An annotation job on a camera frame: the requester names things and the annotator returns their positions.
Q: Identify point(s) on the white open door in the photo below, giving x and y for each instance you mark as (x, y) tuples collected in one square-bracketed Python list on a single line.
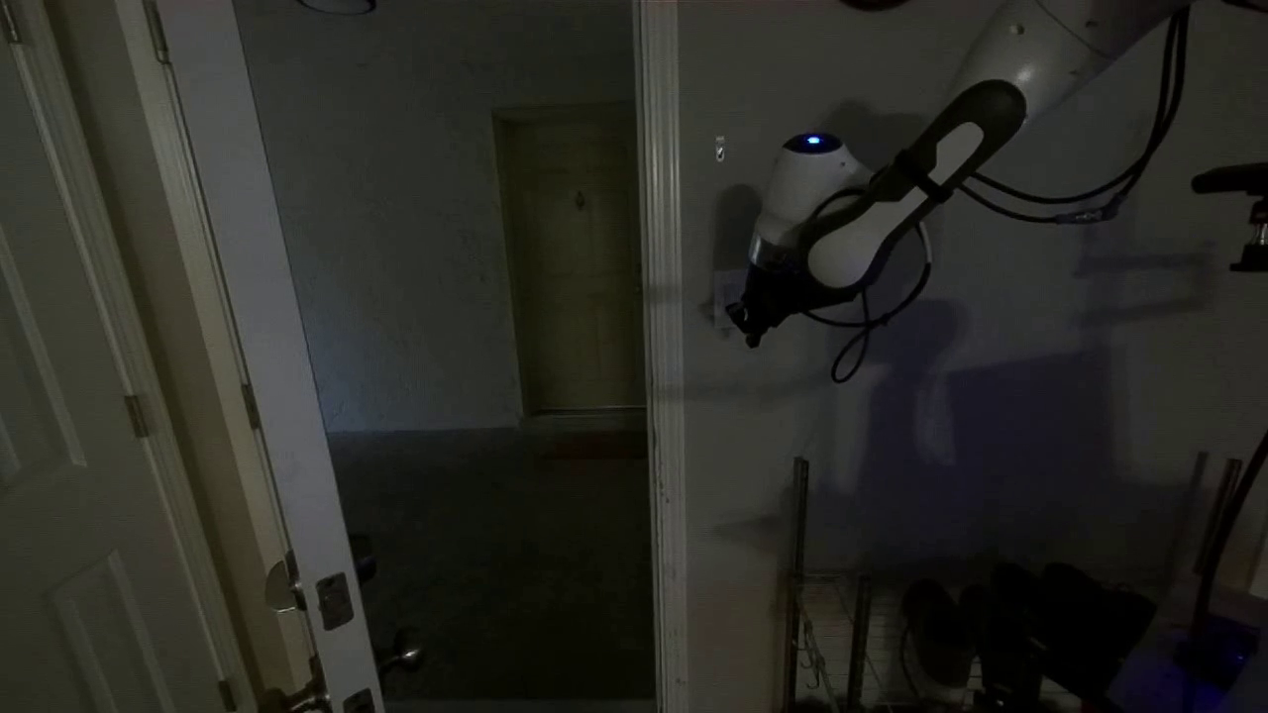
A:
[(248, 297)]

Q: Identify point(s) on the row of dark shoes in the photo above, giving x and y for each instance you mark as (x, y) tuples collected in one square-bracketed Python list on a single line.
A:
[(1030, 624)]

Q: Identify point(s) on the white light switch plate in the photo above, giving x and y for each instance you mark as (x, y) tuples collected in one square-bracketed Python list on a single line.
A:
[(722, 297)]

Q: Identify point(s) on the white panelled door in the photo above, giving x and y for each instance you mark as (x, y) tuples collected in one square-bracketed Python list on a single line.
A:
[(69, 446)]

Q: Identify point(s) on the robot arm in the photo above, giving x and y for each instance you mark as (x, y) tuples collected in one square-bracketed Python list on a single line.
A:
[(1030, 50)]

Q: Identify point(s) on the beige closed door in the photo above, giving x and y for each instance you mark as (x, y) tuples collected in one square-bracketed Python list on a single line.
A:
[(580, 267)]

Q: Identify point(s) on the white door frame trim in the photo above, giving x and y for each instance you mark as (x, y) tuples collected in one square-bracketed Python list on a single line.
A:
[(662, 347)]

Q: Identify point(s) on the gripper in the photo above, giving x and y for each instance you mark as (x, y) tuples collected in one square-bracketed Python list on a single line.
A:
[(778, 292)]

